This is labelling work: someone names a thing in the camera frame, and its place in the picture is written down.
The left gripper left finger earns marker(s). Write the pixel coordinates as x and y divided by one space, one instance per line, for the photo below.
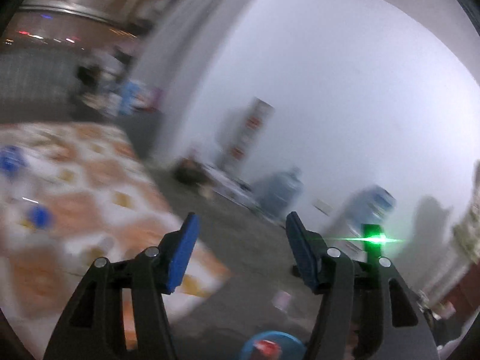
117 310

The blue water jug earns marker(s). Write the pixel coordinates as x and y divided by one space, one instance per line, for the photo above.
275 194

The grey side cabinet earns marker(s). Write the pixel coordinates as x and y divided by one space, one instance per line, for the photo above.
141 129

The grey curtain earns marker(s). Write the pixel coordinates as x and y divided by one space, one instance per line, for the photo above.
177 60

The patterned tablecloth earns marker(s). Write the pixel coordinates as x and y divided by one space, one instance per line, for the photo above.
104 204

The pepsi plastic bottle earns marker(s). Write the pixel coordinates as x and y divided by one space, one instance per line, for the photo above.
21 189

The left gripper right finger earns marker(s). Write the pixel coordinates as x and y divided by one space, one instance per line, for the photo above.
369 300

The water dispenser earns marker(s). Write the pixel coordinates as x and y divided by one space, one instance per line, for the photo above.
369 206

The blue trash bin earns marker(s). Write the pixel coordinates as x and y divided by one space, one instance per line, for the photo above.
272 345

